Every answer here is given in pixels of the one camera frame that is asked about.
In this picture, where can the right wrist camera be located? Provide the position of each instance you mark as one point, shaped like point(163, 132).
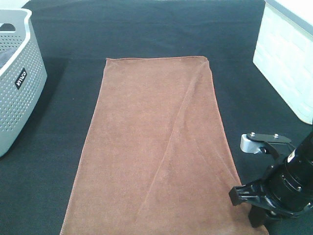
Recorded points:
point(277, 146)

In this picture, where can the grey towel in basket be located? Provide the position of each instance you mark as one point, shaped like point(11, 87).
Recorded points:
point(5, 56)

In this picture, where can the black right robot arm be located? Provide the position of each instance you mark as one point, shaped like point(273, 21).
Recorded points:
point(298, 165)

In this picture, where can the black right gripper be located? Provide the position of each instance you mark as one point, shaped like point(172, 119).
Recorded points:
point(273, 198)

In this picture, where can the white woven storage bin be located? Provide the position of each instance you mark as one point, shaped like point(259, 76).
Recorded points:
point(284, 53)

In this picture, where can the grey perforated laundry basket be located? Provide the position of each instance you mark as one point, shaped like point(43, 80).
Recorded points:
point(22, 78)

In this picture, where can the black table cloth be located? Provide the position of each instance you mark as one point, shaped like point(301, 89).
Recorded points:
point(75, 39)

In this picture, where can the brown microfibre towel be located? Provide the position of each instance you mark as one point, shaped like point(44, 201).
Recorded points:
point(156, 159)

